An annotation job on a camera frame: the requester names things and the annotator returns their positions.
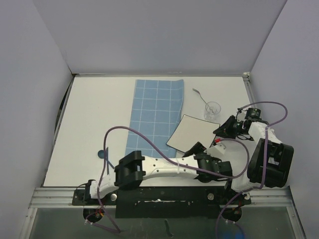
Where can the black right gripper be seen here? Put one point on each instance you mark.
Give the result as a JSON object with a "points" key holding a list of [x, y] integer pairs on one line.
{"points": [[225, 130]]}

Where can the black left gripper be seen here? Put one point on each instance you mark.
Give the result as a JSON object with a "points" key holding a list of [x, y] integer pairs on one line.
{"points": [[197, 148]]}

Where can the clear wine glass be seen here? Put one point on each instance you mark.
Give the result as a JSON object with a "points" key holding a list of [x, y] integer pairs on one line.
{"points": [[212, 111]]}

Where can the square white plate black rim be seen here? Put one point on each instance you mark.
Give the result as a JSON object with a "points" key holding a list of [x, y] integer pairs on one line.
{"points": [[191, 130]]}

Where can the blue checked cloth napkin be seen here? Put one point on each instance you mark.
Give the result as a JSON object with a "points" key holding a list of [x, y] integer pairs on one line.
{"points": [[156, 111]]}

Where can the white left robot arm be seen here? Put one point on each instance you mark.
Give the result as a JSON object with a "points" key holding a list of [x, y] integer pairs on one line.
{"points": [[135, 168]]}

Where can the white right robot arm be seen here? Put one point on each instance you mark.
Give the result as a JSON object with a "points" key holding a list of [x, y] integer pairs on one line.
{"points": [[271, 160]]}

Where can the silver metal fork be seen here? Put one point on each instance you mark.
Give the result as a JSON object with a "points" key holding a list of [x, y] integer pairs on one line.
{"points": [[198, 92]]}

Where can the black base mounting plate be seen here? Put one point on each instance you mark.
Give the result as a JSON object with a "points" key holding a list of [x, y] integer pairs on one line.
{"points": [[166, 202]]}

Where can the dark blue plastic knife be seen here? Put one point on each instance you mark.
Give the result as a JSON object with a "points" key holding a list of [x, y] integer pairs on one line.
{"points": [[106, 160]]}

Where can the dark blue plastic spoon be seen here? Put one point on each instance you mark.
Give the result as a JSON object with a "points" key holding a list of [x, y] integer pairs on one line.
{"points": [[103, 154]]}

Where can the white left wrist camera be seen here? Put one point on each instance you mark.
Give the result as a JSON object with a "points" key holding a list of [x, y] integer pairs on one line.
{"points": [[217, 150]]}

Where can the aluminium frame rail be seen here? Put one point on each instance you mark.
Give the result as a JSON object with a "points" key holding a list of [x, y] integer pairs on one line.
{"points": [[291, 208]]}

